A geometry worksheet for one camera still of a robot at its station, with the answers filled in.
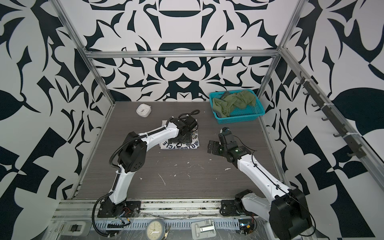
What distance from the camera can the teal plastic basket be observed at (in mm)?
1012

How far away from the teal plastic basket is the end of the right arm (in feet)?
0.89

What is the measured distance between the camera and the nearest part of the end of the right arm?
590 mm
